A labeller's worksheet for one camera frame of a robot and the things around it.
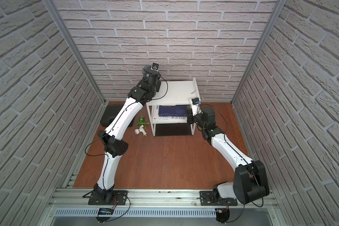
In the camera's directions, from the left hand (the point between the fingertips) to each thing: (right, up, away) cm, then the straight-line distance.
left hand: (146, 74), depth 82 cm
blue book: (+19, -21, +6) cm, 29 cm away
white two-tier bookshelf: (+16, -12, -5) cm, 21 cm away
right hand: (+26, -21, 0) cm, 33 cm away
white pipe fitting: (-7, -35, +17) cm, 40 cm away
